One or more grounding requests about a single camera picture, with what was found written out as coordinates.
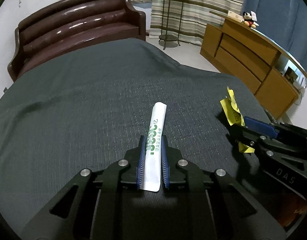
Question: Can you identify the yellow wrapper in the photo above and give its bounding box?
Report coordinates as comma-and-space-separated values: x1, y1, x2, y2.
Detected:
220, 87, 255, 154

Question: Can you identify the white paper tube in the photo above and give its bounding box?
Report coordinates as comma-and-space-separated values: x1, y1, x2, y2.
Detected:
141, 102, 167, 192

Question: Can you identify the wooden sideboard cabinet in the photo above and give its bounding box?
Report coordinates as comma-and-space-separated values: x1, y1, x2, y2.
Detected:
200, 16, 307, 119

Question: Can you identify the dark grey tablecloth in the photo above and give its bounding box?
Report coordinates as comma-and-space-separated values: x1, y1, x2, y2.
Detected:
0, 39, 269, 233

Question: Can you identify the Mickey Mouse plush toy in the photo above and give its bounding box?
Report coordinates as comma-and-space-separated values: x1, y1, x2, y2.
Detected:
242, 11, 259, 29

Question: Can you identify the small box on cabinet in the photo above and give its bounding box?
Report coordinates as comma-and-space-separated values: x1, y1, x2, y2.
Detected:
227, 10, 244, 22

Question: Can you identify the blue curtain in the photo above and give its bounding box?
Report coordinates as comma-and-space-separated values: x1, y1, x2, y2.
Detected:
242, 0, 307, 71

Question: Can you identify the black metal plant stand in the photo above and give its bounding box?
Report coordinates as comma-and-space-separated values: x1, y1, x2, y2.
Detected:
158, 0, 185, 50

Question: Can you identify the striped curtain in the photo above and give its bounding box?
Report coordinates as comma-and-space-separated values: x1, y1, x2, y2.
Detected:
150, 0, 244, 46

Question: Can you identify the brown leather sofa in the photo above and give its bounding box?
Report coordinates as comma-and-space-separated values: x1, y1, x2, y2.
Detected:
8, 0, 146, 81

